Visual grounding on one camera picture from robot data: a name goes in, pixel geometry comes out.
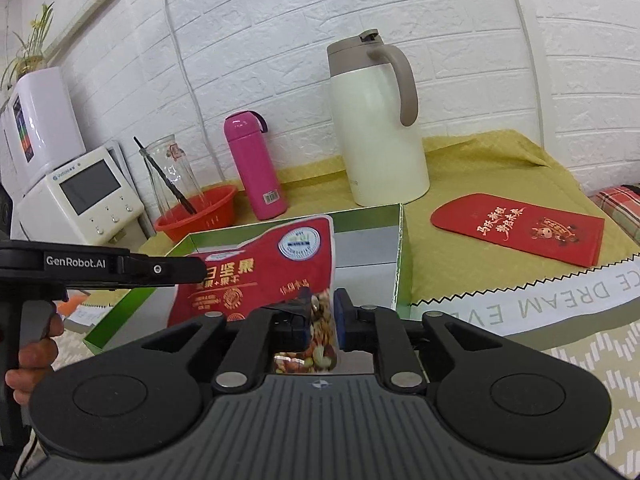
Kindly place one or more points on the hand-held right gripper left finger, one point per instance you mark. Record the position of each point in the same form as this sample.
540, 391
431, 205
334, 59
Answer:
292, 330

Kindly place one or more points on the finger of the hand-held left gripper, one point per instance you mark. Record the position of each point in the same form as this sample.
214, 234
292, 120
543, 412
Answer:
190, 270

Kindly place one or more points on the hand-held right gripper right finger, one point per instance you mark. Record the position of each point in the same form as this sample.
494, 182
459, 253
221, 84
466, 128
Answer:
341, 317

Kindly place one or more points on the red nut snack packet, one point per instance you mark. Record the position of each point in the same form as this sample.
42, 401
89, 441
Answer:
250, 270

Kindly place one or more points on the green cardboard box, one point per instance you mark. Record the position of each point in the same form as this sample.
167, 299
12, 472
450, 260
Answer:
370, 240

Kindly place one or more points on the person's left hand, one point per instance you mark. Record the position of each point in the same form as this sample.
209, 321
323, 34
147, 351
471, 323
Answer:
32, 360

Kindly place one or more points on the red plastic basket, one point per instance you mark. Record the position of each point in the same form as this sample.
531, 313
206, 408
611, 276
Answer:
210, 221

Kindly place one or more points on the white appliance with screen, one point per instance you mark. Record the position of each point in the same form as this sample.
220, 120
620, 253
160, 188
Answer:
50, 210

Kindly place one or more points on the black stirring stick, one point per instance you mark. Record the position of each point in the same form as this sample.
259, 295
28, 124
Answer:
170, 185

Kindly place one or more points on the glass carafe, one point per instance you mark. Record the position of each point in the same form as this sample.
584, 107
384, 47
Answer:
167, 170

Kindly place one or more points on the pink thermos bottle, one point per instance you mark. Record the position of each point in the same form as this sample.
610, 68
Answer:
255, 170

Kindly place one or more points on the white water purifier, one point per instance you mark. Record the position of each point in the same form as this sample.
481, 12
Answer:
45, 120

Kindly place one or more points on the cream thermal jug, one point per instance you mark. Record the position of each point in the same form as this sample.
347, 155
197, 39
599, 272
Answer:
380, 150

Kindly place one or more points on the red envelope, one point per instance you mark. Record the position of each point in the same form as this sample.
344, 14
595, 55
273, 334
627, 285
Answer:
515, 232

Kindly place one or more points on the green potted plant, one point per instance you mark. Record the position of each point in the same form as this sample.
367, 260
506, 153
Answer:
30, 55

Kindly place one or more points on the beige patterned tablecloth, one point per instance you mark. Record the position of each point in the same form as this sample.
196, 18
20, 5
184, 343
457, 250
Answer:
600, 360

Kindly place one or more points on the plaid cloth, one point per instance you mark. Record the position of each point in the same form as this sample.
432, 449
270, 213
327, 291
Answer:
620, 210

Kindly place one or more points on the white wall conduit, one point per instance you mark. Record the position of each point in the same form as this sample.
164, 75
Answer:
525, 45

